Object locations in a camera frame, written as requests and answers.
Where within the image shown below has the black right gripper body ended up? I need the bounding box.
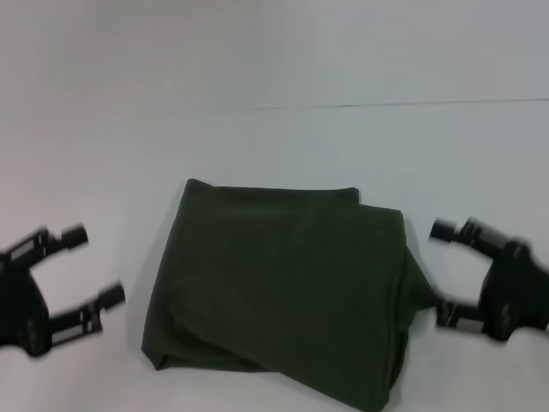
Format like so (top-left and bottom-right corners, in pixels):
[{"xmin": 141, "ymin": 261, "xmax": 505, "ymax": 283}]
[{"xmin": 478, "ymin": 238, "xmax": 549, "ymax": 342}]

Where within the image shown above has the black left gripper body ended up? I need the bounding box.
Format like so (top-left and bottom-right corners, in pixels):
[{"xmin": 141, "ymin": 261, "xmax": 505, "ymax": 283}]
[{"xmin": 0, "ymin": 252, "xmax": 55, "ymax": 358}]

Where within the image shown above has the dark green FREE t-shirt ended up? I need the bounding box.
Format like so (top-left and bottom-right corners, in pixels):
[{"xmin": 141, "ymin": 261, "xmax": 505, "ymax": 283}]
[{"xmin": 140, "ymin": 178, "xmax": 443, "ymax": 394}]

